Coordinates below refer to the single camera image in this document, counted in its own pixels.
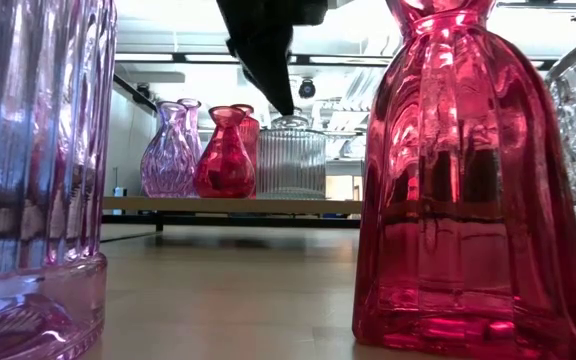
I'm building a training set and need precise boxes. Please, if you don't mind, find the clear ribbed glass jar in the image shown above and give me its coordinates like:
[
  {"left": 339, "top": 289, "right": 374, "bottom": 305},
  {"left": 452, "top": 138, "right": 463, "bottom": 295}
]
[{"left": 256, "top": 114, "right": 328, "bottom": 200}]

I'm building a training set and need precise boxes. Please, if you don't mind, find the tall red glass vase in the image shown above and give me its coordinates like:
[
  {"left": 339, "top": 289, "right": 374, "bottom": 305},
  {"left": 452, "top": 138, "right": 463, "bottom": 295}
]
[{"left": 231, "top": 103, "right": 262, "bottom": 199}]

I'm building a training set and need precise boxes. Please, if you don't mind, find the pink swirl glass vase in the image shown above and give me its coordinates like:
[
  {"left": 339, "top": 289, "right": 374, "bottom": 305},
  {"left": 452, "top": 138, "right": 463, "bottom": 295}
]
[{"left": 140, "top": 100, "right": 200, "bottom": 199}]

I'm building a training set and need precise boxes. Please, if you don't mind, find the black overhead light bar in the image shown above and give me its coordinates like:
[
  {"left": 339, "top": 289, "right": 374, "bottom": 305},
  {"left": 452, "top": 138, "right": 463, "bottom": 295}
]
[{"left": 115, "top": 49, "right": 559, "bottom": 69}]

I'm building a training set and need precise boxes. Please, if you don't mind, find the large red pleated vase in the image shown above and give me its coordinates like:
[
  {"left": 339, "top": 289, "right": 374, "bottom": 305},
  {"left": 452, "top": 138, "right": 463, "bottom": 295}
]
[{"left": 351, "top": 0, "right": 576, "bottom": 360}]

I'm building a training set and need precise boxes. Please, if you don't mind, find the red pear-shaped glass vase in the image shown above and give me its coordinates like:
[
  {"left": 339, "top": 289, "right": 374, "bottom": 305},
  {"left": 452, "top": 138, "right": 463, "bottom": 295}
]
[{"left": 192, "top": 105, "right": 258, "bottom": 200}]

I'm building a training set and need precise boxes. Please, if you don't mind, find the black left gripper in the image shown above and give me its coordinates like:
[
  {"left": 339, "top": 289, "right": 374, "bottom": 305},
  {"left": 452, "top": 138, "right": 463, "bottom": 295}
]
[{"left": 216, "top": 0, "right": 329, "bottom": 116}]

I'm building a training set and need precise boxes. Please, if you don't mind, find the black ceiling camera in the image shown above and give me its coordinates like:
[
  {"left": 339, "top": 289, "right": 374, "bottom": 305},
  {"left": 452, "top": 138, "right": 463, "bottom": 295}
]
[{"left": 297, "top": 78, "right": 318, "bottom": 100}]

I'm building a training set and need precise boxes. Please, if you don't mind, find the black metal wooden shelf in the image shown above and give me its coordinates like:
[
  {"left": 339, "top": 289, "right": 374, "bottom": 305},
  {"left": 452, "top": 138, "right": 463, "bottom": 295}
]
[{"left": 101, "top": 73, "right": 364, "bottom": 234}]

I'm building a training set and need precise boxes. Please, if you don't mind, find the large pink ribbed vase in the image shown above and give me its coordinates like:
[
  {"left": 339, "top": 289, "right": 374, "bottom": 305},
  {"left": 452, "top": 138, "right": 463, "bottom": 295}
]
[{"left": 0, "top": 0, "right": 118, "bottom": 360}]

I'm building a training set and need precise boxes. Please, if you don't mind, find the slender pink glass vase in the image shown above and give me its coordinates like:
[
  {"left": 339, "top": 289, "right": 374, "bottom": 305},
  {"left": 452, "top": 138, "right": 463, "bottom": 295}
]
[{"left": 177, "top": 97, "right": 204, "bottom": 161}]

